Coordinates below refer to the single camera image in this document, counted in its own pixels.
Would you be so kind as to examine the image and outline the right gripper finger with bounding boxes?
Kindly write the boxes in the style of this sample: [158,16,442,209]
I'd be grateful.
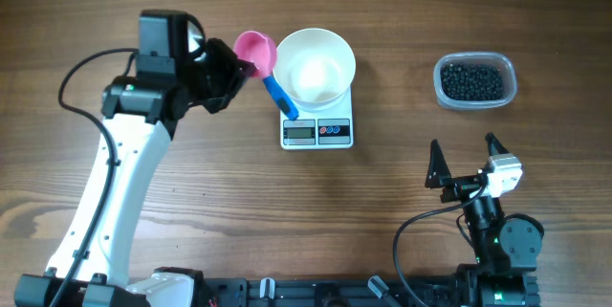
[485,132,510,156]
[425,140,452,188]

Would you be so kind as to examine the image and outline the pink scoop blue handle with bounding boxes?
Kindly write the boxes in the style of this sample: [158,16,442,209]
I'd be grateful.
[233,31,299,121]

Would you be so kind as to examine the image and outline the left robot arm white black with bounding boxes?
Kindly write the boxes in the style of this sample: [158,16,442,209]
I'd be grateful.
[14,10,253,306]

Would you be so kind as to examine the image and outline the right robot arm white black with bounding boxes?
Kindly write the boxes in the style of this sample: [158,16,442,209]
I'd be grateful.
[425,133,544,307]

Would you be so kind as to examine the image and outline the white bowl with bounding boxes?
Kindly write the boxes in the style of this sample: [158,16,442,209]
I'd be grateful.
[273,28,357,110]

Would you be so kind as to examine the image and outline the white digital kitchen scale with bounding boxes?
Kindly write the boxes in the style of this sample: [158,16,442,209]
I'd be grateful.
[279,89,354,150]

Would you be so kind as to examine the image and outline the clear plastic container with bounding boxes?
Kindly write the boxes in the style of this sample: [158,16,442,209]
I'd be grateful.
[433,52,517,111]

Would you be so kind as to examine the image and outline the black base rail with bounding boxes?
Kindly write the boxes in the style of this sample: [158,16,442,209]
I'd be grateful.
[203,275,541,307]

